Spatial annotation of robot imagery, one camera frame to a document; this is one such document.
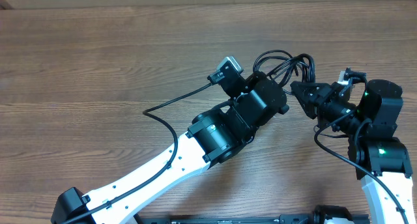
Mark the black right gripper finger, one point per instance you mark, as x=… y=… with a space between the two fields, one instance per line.
x=308 y=103
x=303 y=89

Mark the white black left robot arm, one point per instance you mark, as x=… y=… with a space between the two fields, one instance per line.
x=213 y=137

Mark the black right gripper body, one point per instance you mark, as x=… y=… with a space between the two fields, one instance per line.
x=320 y=96

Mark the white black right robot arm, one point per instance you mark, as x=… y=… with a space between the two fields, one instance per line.
x=366 y=113

